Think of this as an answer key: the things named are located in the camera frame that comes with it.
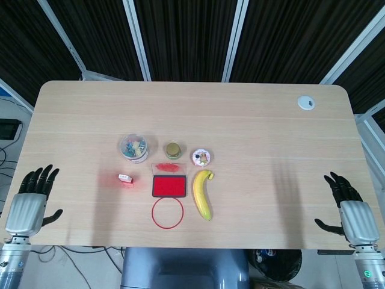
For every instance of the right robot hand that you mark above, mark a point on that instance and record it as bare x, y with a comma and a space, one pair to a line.
358, 219

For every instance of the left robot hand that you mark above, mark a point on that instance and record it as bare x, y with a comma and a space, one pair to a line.
25, 213

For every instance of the small red stamp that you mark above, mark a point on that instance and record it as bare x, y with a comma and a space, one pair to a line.
125, 179

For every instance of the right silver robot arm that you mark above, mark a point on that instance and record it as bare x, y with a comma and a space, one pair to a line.
368, 266

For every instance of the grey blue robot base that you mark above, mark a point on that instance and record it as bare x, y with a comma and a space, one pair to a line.
183, 268

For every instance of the black table control panel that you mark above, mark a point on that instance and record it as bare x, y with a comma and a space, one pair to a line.
334, 252

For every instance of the black screen device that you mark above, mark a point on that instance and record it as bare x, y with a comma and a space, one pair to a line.
9, 129

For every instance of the black trash bin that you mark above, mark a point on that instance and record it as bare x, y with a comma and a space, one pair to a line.
279, 265

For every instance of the clear jar of colourful clips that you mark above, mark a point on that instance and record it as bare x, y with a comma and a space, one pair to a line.
133, 147

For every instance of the red ink pad case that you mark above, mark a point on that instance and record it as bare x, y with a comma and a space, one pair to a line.
169, 186

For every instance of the yellow banana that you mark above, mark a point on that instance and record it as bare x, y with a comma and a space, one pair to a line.
200, 189

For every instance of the round pink patterned tin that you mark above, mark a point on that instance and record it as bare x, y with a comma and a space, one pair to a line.
201, 157

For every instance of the white blue partition frame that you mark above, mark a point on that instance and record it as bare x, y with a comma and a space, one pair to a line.
15, 97

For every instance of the white partition post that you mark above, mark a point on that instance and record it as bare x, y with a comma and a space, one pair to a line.
236, 39
61, 36
352, 45
136, 39

